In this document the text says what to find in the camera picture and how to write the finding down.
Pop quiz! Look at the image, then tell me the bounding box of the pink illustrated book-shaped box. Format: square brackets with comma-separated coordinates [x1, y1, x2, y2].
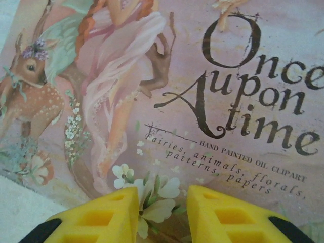
[0, 0, 324, 243]

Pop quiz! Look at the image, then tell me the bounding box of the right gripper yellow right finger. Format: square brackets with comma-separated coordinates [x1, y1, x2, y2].
[185, 185, 316, 243]

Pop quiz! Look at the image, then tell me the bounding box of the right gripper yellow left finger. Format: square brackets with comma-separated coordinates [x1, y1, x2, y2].
[22, 186, 140, 243]

